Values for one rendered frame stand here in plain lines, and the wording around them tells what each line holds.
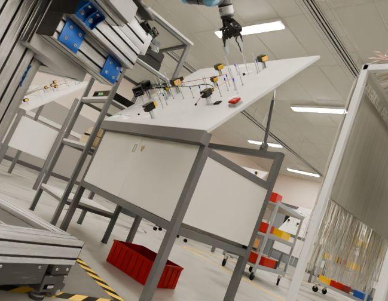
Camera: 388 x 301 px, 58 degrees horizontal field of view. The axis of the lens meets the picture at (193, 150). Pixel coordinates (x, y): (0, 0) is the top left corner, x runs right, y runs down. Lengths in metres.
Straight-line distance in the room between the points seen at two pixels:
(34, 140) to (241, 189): 3.38
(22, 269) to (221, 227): 0.99
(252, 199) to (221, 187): 0.26
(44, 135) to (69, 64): 3.41
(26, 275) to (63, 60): 0.77
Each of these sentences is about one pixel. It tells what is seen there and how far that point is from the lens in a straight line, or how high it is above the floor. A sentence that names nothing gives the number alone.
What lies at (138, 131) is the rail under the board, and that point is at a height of 0.82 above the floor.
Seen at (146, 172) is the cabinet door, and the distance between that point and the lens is 1.98.
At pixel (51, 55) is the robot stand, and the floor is 0.82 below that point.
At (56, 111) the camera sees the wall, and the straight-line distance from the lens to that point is 9.47.
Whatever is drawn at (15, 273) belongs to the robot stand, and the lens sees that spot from 1.28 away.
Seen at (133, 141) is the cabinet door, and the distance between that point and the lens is 2.23.
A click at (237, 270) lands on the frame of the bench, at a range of 2.07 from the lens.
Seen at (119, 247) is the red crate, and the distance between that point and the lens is 2.30.
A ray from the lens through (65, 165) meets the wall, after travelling 9.71.
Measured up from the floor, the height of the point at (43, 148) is 0.53.
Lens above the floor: 0.49
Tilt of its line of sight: 9 degrees up
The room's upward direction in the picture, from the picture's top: 22 degrees clockwise
